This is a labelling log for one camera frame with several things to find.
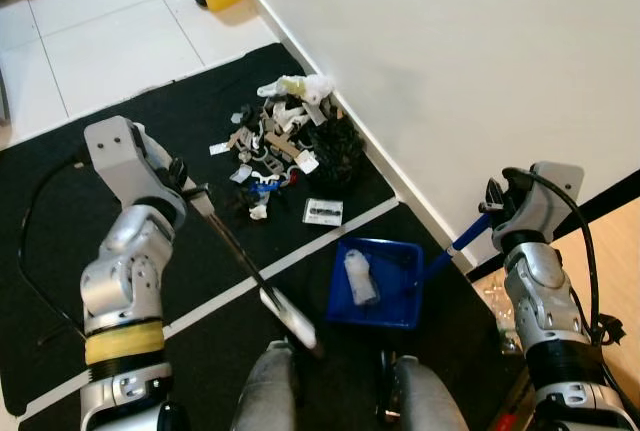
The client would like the blue plastic dustpan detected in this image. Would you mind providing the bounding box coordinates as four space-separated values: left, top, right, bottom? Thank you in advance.
325 213 493 332

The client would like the crushed clear plastic bottle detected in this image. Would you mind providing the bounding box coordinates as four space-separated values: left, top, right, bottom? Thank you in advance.
343 248 381 307

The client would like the black and white hand broom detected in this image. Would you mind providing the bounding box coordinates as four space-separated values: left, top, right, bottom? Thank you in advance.
183 183 325 360

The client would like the clear plastic packaging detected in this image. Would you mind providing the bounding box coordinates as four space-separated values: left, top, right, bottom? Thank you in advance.
483 269 523 354

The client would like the white tape strip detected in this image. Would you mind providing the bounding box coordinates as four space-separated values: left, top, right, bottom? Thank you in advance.
15 197 401 422

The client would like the white plastic bag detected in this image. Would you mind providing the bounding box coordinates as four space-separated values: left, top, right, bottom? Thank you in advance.
257 74 336 107

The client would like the grey robot right leg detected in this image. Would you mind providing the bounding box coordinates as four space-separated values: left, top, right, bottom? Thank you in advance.
385 354 471 431

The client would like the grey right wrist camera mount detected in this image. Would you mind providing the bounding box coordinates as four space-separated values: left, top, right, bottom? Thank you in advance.
515 161 586 247

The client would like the blue strap scrap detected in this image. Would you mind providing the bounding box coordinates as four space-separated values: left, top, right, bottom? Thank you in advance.
248 179 286 199

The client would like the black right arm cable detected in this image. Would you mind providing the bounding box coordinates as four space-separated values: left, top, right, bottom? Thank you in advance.
503 167 628 350

